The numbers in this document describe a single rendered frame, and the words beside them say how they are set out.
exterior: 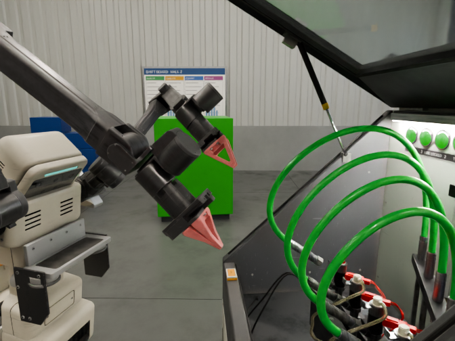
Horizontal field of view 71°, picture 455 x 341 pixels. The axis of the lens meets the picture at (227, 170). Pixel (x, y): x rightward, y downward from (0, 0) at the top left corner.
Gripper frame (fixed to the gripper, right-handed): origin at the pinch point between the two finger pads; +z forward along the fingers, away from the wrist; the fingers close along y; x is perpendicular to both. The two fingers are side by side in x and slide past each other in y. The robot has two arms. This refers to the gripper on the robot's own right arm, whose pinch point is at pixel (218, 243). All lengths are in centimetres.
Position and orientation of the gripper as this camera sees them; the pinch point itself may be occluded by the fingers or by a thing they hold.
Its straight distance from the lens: 62.0
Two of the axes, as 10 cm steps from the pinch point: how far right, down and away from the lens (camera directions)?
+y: 7.1, -6.6, -2.6
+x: 1.7, -2.0, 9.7
